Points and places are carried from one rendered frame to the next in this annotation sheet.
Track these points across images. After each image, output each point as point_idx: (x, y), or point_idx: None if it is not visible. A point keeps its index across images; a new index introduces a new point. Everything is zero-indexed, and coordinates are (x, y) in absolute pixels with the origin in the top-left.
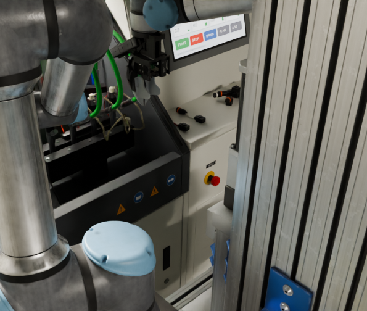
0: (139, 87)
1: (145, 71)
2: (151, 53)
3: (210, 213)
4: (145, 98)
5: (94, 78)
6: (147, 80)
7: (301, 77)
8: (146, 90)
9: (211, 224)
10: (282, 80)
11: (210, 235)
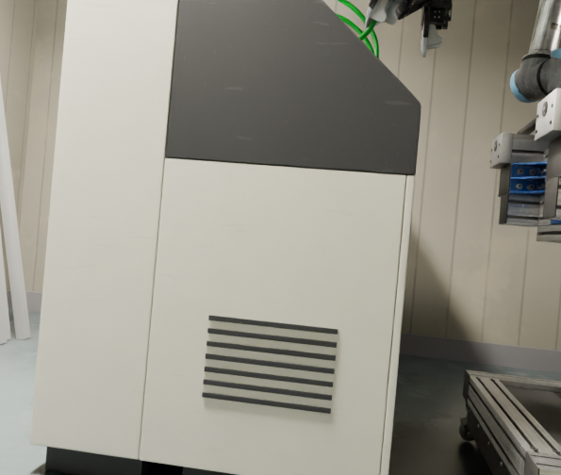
0: (429, 35)
1: (441, 16)
2: (448, 1)
3: (505, 136)
4: (437, 42)
5: (375, 36)
6: (449, 20)
7: None
8: (438, 35)
9: (507, 146)
10: None
11: (505, 159)
